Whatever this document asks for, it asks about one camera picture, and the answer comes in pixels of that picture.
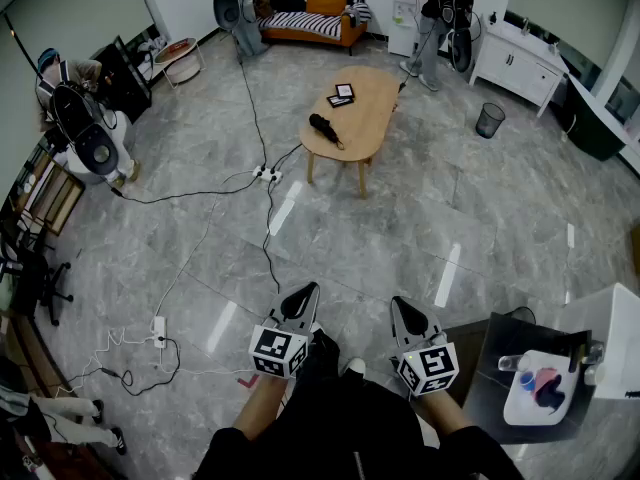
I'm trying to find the striped blanket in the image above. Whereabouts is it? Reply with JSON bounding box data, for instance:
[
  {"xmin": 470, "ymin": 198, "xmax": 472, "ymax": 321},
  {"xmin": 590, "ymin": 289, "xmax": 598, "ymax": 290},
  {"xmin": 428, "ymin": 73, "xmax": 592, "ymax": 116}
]
[{"xmin": 257, "ymin": 10, "xmax": 346, "ymax": 38}]

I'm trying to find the person's left forearm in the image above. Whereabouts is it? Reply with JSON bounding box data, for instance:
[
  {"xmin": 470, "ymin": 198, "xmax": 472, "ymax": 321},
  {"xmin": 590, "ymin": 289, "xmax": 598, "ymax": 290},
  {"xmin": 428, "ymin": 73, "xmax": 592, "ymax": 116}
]
[{"xmin": 232, "ymin": 375, "xmax": 291, "ymax": 442}]

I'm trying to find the wooden shelf rack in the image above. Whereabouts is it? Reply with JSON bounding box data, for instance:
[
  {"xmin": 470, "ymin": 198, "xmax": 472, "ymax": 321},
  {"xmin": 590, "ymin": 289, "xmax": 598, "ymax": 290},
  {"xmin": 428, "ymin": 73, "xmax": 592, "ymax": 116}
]
[{"xmin": 12, "ymin": 150, "xmax": 86, "ymax": 237}]

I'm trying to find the person's right forearm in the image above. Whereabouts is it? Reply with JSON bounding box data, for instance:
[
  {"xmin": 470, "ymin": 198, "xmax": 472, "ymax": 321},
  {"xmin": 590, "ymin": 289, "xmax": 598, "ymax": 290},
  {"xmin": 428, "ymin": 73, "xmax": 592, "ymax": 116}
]
[{"xmin": 412, "ymin": 390, "xmax": 474, "ymax": 439}]

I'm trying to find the oval wooden table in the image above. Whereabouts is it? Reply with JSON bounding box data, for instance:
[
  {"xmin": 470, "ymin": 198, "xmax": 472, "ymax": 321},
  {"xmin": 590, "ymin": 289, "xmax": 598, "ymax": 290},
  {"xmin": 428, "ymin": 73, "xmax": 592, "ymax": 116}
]
[{"xmin": 298, "ymin": 65, "xmax": 401, "ymax": 200}]

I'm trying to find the black side table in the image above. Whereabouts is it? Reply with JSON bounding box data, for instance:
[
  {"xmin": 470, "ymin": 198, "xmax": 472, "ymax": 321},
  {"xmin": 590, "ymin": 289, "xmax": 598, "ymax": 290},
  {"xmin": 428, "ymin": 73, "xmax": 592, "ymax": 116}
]
[{"xmin": 462, "ymin": 311, "xmax": 594, "ymax": 445}]

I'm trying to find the black glass-door fridge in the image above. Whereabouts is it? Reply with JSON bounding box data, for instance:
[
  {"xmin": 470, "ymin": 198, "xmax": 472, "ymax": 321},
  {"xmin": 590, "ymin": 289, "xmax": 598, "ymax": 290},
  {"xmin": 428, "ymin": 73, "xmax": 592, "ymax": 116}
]
[{"xmin": 92, "ymin": 35, "xmax": 154, "ymax": 124}]

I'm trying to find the white vanity cabinet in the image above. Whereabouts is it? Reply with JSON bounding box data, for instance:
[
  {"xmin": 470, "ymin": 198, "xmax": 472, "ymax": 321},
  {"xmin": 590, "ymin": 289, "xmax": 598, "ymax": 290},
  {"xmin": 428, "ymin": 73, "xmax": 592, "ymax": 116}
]
[{"xmin": 468, "ymin": 12, "xmax": 570, "ymax": 118}]

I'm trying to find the clear glass cup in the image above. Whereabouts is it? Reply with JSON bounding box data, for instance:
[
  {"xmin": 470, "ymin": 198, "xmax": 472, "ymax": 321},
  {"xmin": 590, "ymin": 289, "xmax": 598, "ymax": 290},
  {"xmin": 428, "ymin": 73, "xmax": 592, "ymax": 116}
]
[{"xmin": 497, "ymin": 353, "xmax": 531, "ymax": 373}]

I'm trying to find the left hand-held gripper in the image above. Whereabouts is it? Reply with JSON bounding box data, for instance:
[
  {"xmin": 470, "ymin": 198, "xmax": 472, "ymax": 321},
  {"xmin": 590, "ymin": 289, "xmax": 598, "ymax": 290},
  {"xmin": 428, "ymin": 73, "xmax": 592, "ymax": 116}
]
[{"xmin": 248, "ymin": 281, "xmax": 321, "ymax": 380}]

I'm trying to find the white power cable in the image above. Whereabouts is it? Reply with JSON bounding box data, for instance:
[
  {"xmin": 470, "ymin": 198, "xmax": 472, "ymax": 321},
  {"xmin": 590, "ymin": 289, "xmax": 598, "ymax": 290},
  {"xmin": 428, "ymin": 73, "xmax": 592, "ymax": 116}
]
[{"xmin": 157, "ymin": 170, "xmax": 256, "ymax": 319}]

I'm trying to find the white storage box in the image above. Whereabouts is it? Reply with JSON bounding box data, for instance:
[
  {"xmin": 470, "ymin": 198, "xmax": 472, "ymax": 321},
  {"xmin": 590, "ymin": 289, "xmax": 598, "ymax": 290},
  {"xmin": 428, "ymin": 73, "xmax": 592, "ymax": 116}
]
[{"xmin": 559, "ymin": 282, "xmax": 640, "ymax": 402}]

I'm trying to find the white water dispenser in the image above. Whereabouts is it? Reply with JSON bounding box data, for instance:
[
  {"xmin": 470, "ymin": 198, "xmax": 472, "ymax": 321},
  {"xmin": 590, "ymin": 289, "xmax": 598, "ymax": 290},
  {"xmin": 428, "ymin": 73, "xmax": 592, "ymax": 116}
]
[{"xmin": 388, "ymin": 0, "xmax": 431, "ymax": 58}]

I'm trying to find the white roller blind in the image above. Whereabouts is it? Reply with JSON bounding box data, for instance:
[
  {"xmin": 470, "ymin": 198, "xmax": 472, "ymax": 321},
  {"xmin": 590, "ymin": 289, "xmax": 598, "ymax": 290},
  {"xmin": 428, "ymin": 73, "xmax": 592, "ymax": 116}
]
[{"xmin": 505, "ymin": 0, "xmax": 621, "ymax": 69}]

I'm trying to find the thin white cable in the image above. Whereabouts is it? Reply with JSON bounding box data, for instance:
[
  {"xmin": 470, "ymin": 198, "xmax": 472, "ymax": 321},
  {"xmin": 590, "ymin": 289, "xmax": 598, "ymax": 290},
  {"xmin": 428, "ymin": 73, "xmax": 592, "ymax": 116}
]
[{"xmin": 54, "ymin": 327, "xmax": 261, "ymax": 399}]

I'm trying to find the black power cable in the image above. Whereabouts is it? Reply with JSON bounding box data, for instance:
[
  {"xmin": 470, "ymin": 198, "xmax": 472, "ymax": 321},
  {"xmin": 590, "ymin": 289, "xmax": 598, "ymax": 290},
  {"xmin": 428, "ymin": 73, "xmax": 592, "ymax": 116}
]
[
  {"xmin": 107, "ymin": 175, "xmax": 261, "ymax": 205},
  {"xmin": 262, "ymin": 180, "xmax": 281, "ymax": 294},
  {"xmin": 67, "ymin": 336, "xmax": 181, "ymax": 398},
  {"xmin": 234, "ymin": 32, "xmax": 269, "ymax": 172},
  {"xmin": 272, "ymin": 22, "xmax": 437, "ymax": 174}
]

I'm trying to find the white round side table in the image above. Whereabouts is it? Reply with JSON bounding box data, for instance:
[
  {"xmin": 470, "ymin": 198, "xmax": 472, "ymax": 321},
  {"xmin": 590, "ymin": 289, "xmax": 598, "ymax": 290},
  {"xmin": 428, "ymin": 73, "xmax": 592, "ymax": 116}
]
[{"xmin": 152, "ymin": 37, "xmax": 206, "ymax": 89}]

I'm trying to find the orange sofa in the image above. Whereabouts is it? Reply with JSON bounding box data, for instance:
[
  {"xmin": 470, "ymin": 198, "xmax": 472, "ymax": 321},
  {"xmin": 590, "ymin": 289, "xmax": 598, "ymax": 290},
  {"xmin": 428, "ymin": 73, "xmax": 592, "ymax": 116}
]
[{"xmin": 254, "ymin": 0, "xmax": 374, "ymax": 57}]

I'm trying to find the white tray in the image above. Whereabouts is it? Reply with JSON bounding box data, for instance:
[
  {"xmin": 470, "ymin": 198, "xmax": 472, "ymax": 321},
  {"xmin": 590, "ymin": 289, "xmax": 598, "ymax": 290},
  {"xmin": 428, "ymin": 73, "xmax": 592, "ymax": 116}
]
[{"xmin": 502, "ymin": 349, "xmax": 581, "ymax": 427}]

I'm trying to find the black office chair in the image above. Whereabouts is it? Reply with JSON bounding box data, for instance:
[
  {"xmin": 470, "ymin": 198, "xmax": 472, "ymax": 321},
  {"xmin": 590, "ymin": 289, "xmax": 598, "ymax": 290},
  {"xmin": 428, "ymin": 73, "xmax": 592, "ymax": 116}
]
[{"xmin": 0, "ymin": 237, "xmax": 75, "ymax": 327}]

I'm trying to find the pink cloth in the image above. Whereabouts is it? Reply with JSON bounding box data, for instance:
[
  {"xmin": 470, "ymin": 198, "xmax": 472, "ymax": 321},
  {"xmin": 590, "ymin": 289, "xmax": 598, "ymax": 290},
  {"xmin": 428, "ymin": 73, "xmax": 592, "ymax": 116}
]
[{"xmin": 532, "ymin": 366, "xmax": 564, "ymax": 404}]

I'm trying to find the black umbrella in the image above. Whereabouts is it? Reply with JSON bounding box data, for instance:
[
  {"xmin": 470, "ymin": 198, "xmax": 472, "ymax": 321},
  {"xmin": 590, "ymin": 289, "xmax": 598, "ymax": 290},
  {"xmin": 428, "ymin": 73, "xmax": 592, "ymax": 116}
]
[{"xmin": 308, "ymin": 112, "xmax": 346, "ymax": 151}]

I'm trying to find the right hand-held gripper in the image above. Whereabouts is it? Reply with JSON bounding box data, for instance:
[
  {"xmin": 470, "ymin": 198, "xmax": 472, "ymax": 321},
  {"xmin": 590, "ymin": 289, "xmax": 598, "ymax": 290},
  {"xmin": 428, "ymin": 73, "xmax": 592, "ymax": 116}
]
[{"xmin": 391, "ymin": 296, "xmax": 460, "ymax": 397}]

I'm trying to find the black mesh wastebasket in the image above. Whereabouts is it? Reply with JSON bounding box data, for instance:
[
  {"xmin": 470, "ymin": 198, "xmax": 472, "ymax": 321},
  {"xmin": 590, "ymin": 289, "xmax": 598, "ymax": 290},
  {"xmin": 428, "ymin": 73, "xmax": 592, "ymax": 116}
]
[{"xmin": 474, "ymin": 101, "xmax": 506, "ymax": 140}]

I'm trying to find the person's black clothing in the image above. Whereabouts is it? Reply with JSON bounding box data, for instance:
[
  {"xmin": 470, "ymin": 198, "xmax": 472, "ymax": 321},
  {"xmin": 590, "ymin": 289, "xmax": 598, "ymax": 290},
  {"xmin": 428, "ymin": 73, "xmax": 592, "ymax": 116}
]
[{"xmin": 192, "ymin": 327, "xmax": 526, "ymax": 480}]

